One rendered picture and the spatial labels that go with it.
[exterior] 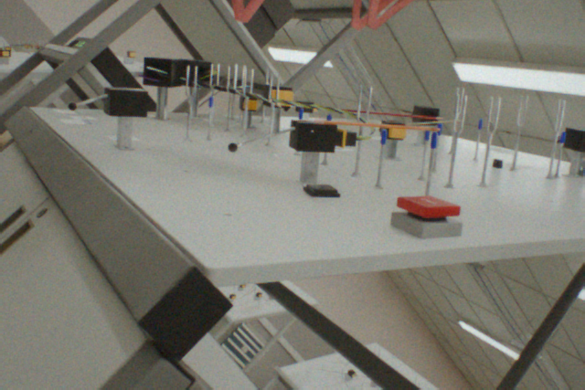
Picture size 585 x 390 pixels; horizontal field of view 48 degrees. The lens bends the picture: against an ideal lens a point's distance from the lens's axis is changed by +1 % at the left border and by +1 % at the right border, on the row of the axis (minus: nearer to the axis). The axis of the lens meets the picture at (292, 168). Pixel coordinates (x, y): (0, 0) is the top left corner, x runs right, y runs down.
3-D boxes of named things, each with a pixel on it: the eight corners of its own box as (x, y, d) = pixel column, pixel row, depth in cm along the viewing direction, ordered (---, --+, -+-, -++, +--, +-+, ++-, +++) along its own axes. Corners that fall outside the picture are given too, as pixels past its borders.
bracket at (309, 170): (295, 180, 94) (298, 146, 93) (311, 181, 94) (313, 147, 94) (304, 187, 89) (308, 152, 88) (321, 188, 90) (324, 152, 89)
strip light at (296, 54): (325, 55, 616) (331, 49, 618) (266, 48, 724) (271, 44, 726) (335, 68, 624) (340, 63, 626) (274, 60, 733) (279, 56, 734)
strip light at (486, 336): (526, 360, 860) (528, 356, 861) (457, 321, 968) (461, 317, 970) (530, 367, 868) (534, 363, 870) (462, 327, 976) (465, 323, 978)
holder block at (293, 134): (288, 146, 92) (291, 119, 91) (324, 148, 94) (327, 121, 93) (296, 151, 88) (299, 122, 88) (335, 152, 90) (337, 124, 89)
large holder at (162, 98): (190, 116, 165) (194, 59, 163) (168, 122, 148) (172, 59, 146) (164, 113, 166) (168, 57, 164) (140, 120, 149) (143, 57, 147)
